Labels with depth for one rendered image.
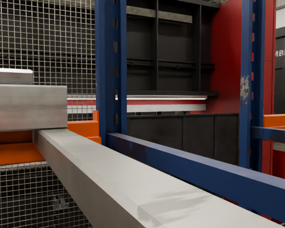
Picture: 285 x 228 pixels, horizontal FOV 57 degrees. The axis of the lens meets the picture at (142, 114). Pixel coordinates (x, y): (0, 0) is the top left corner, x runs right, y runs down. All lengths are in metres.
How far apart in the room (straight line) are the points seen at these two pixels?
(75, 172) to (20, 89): 0.21
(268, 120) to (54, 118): 0.54
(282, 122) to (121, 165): 0.67
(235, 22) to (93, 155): 2.28
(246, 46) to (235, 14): 1.75
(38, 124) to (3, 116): 0.04
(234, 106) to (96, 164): 2.20
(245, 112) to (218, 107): 1.80
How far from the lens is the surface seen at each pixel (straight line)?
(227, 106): 2.40
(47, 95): 0.38
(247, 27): 0.71
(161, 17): 2.27
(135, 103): 2.23
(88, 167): 0.16
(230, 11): 2.50
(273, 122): 0.77
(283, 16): 9.62
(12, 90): 0.38
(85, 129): 0.51
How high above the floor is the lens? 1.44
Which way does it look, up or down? 3 degrees down
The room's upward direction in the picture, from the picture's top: straight up
